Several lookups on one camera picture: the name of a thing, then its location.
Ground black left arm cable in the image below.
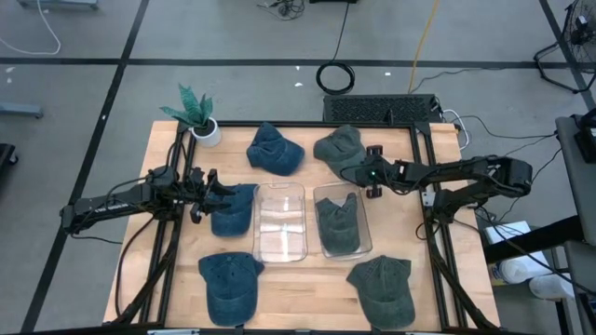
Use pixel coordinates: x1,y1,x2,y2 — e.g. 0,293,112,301
114,216,157,320

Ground grey table foot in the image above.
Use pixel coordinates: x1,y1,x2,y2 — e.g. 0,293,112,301
0,102,45,119

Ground white floor cable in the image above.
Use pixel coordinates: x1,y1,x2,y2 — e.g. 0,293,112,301
0,0,62,56

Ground black floor fan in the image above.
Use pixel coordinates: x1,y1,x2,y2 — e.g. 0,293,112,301
533,0,596,95

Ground black metal beam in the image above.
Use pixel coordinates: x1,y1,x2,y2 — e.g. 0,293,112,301
483,215,586,265

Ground black aluminium rig frame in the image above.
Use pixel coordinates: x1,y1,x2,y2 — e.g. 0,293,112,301
111,119,502,335

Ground yellow cord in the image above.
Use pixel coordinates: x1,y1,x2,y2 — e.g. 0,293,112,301
408,0,441,94

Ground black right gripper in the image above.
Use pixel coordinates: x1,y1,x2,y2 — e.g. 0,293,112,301
354,144,402,200

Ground black coiled cable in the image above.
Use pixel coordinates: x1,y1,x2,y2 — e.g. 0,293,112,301
315,2,357,96

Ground white paper roll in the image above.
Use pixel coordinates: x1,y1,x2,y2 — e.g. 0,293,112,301
529,274,577,301
497,253,554,286

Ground tangled black cable bundle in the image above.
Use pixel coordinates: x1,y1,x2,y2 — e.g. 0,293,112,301
256,0,307,21

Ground blue denim baseball cap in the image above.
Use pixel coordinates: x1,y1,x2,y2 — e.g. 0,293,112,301
209,183,259,238
245,121,306,178
197,251,265,328

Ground grey side table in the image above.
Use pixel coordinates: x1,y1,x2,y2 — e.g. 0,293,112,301
555,114,596,234

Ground clear plastic storage bin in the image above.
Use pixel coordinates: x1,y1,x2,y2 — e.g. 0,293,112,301
312,181,373,260
251,181,309,263

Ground grey table base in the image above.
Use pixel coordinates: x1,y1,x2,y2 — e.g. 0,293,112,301
17,0,101,10

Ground green denim baseball cap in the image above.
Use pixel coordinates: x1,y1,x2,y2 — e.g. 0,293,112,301
312,124,370,181
315,192,362,256
345,254,416,330

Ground black device on side table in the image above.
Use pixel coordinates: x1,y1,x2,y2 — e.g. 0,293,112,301
573,107,596,164

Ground black caster base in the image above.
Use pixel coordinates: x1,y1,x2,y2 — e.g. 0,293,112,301
0,142,20,167

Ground white box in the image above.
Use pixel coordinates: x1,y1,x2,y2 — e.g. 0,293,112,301
483,220,533,247

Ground snake plant in white pot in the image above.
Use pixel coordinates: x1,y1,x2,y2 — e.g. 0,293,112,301
159,83,223,149

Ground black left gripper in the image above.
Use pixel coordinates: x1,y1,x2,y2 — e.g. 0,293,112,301
187,166,237,225

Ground black ventilated computer case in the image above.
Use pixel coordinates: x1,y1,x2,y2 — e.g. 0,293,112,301
322,93,444,125

